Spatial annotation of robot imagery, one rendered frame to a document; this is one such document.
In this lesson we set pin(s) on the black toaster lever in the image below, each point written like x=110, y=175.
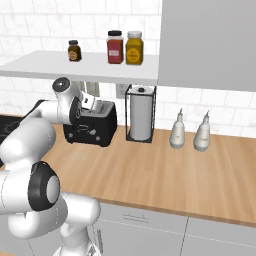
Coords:
x=82, y=127

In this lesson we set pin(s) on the small brown jar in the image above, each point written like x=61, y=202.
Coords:
x=74, y=51

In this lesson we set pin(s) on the white wall shelf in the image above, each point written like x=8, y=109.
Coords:
x=83, y=68

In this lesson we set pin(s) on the yellow jar white lid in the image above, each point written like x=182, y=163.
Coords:
x=134, y=50

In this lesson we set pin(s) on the grey cupboard door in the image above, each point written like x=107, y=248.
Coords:
x=140, y=243
x=216, y=248

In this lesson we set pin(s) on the grey wall cupboard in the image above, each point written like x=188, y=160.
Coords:
x=210, y=43

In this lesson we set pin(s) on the black toaster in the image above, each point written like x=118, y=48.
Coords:
x=100, y=128

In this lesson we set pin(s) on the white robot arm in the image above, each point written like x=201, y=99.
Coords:
x=26, y=143

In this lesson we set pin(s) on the white paper towel roll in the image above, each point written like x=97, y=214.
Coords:
x=140, y=116

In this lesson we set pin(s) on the red jar black lid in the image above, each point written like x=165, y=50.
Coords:
x=115, y=48

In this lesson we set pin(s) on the white bottle with spout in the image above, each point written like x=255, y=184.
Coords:
x=202, y=136
x=177, y=135

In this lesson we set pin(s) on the white wall socket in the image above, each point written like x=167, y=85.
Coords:
x=90, y=88
x=121, y=90

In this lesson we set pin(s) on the grey drawer front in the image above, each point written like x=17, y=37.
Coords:
x=160, y=218
x=223, y=233

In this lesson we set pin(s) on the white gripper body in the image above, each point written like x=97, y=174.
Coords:
x=97, y=106

